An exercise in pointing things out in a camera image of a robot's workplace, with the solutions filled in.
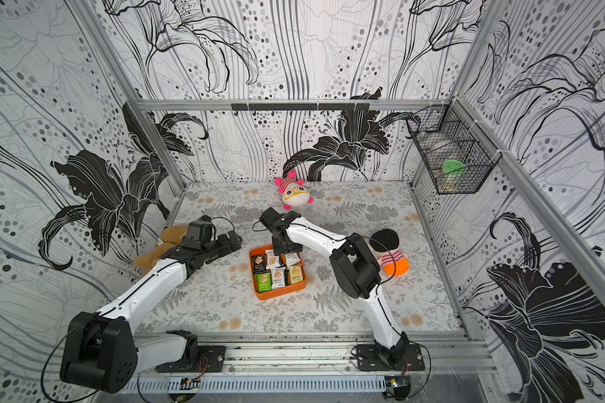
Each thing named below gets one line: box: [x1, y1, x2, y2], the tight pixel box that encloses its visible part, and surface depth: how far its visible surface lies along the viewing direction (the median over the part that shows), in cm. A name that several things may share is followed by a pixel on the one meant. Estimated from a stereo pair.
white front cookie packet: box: [271, 266, 286, 290], surface depth 88 cm
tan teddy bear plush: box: [133, 225, 189, 275], surface depth 92 cm
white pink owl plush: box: [274, 170, 315, 211], surface depth 110 cm
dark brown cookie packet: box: [252, 253, 269, 275], surface depth 92 cm
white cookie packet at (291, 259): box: [284, 251, 301, 267], surface depth 93 cm
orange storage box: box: [248, 244, 308, 301], surface depth 88 cm
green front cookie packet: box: [255, 272, 274, 294], surface depth 88 cm
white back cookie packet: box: [265, 249, 281, 269], surface depth 92 cm
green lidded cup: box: [441, 159, 467, 189], surface depth 81 cm
